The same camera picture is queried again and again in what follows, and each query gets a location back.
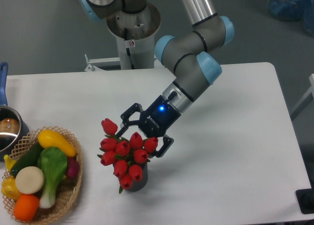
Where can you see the black device at table edge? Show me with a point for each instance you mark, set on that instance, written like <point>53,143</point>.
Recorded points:
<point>305,198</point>

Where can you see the woven wicker basket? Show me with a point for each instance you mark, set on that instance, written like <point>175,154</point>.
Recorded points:
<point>67,191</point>

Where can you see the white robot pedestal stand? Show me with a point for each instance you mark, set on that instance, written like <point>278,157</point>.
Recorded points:
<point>135,39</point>

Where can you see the dark grey ribbed vase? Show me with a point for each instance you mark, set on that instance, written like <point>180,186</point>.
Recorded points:
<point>135,178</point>

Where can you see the white frame at right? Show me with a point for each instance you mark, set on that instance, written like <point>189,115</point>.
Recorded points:
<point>304,101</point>

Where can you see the blue handled saucepan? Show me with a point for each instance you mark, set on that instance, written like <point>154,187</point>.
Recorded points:
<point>12,126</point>

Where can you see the green bok choy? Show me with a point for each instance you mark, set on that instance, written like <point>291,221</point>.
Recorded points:
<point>53,163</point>

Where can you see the red tulip bouquet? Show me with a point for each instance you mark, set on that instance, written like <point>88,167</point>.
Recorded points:
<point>122,153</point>

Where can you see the dark green cucumber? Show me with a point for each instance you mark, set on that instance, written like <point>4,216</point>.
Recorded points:
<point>30,158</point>

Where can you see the yellow bell pepper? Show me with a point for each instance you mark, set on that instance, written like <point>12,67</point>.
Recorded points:
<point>9,188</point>

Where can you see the cream round bun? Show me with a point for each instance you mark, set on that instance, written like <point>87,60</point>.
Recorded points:
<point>29,180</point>

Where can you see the orange fruit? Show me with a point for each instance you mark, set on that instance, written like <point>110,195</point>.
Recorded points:
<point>26,207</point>

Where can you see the yellow squash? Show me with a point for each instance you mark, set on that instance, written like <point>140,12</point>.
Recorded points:
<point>49,138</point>

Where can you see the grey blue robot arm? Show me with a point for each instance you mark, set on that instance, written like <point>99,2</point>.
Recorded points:
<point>187,58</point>

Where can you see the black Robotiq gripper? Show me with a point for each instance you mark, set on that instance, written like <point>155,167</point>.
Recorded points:
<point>153,122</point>

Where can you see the blue plastic bag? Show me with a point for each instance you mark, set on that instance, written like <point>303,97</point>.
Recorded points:
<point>294,10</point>

